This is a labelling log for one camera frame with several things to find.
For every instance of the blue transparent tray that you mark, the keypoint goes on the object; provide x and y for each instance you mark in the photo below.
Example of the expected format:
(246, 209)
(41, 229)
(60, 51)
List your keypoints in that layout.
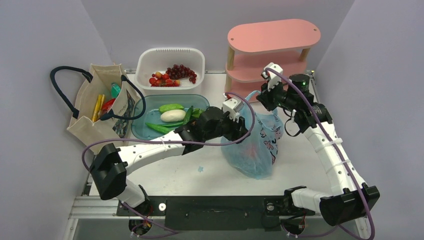
(152, 115)

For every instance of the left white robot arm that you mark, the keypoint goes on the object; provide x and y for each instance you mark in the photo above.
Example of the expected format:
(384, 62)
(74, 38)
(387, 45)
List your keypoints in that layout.
(112, 166)

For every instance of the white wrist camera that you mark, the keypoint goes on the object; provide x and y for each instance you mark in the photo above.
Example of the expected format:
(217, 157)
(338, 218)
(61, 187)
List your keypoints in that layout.
(233, 106)
(271, 74)

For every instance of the red cherries pile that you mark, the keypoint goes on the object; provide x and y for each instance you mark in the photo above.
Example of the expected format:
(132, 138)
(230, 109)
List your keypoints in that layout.
(159, 79)

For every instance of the beige canvas tote bag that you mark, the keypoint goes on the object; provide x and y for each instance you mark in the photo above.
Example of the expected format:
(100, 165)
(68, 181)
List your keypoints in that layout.
(113, 124)

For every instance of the green leafy vegetable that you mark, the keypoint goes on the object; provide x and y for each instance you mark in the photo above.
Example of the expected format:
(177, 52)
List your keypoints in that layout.
(197, 112)

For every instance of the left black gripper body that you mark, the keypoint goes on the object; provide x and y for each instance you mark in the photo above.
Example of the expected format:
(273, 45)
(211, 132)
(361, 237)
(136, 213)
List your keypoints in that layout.
(226, 128)

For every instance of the teal packet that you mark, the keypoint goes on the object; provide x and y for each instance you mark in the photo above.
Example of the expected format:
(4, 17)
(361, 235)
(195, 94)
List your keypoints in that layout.
(115, 90)

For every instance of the long green okra pod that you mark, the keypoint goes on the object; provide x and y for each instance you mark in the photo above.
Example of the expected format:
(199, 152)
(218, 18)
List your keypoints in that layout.
(160, 128)

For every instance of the dark green cucumber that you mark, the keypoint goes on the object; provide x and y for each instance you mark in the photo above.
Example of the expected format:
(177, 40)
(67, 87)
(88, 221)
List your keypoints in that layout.
(188, 115)

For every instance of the pink three-tier shelf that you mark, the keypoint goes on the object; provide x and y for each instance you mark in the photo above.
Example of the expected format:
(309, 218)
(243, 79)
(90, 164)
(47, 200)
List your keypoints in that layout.
(252, 46)

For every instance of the green bumpy cucumber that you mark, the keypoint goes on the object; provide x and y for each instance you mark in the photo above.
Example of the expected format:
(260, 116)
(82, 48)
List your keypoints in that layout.
(169, 107)

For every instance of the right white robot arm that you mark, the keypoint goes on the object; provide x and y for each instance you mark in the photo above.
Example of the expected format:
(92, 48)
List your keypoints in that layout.
(349, 191)

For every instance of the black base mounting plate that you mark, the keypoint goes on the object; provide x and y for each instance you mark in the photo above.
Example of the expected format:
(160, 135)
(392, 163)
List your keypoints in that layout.
(222, 213)

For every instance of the yellow snack packet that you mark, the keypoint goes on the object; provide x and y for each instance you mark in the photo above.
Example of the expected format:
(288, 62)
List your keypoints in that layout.
(97, 107)

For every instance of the red snack packet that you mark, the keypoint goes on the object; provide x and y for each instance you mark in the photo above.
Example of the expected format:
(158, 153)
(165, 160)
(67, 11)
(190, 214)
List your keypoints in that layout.
(106, 107)

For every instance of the red grape bunch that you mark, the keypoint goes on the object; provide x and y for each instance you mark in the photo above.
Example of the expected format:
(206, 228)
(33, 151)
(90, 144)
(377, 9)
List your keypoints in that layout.
(178, 72)

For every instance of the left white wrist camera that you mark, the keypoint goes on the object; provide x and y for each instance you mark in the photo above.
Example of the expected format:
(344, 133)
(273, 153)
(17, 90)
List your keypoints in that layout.
(233, 106)

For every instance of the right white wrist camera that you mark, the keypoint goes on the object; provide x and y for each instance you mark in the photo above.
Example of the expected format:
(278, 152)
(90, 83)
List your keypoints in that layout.
(271, 74)

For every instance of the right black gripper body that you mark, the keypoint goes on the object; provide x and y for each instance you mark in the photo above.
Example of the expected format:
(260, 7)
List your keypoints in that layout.
(278, 97)

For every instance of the white plastic basket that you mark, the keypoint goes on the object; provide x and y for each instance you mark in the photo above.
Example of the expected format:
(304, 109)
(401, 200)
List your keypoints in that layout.
(159, 59)

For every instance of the blue plastic grocery bag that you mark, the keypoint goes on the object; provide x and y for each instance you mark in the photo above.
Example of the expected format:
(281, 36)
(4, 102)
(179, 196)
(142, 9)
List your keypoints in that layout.
(255, 155)

